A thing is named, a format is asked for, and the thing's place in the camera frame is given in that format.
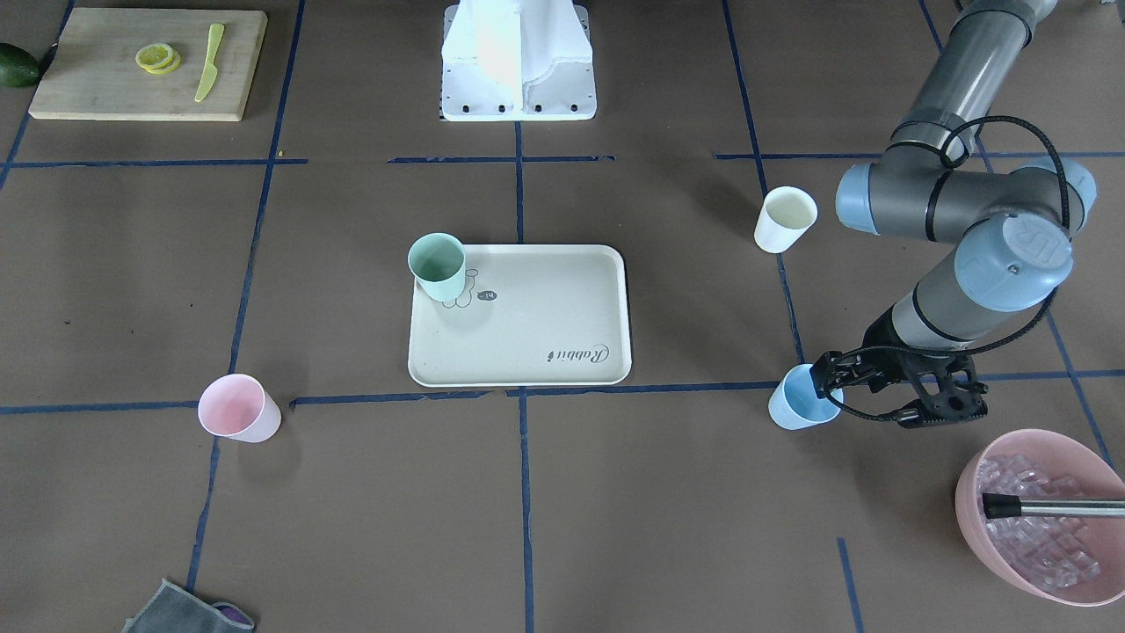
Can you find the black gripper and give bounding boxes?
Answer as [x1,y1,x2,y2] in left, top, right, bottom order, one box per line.
[810,308,981,401]

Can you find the blue cup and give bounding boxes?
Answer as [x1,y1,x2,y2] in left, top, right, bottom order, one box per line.
[768,363,842,429]

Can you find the green cup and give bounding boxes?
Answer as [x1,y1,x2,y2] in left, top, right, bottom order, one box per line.
[407,232,467,302]

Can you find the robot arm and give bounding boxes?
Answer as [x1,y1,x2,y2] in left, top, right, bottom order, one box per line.
[811,1,1097,392]

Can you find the cream rabbit tray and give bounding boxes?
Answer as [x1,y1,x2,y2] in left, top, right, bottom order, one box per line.
[407,244,632,388]

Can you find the cream cup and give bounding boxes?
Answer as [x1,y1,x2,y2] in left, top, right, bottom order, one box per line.
[754,186,818,255]

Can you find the pink bowl with ice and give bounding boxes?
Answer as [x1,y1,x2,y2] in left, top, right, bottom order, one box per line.
[954,429,1124,608]

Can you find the pink cup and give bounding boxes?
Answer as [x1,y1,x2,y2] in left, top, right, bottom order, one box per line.
[197,374,282,442]

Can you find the yellow-green plastic knife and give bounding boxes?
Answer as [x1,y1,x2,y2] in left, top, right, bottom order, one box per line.
[194,22,225,103]

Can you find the grey folded cloth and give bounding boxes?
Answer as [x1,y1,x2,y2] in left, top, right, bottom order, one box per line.
[122,579,257,632]

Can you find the wooden cutting board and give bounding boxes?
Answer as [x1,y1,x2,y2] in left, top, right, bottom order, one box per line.
[29,7,268,121]

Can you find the yellow lemon slices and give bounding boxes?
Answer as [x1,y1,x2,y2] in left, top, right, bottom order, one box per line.
[135,40,182,76]

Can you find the dark green avocado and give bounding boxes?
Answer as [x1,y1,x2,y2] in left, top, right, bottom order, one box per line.
[0,40,41,88]

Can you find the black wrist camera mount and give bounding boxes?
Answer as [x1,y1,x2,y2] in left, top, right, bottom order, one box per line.
[891,360,989,429]

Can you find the white camera pole base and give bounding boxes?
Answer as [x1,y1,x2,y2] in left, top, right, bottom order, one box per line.
[439,1,599,121]

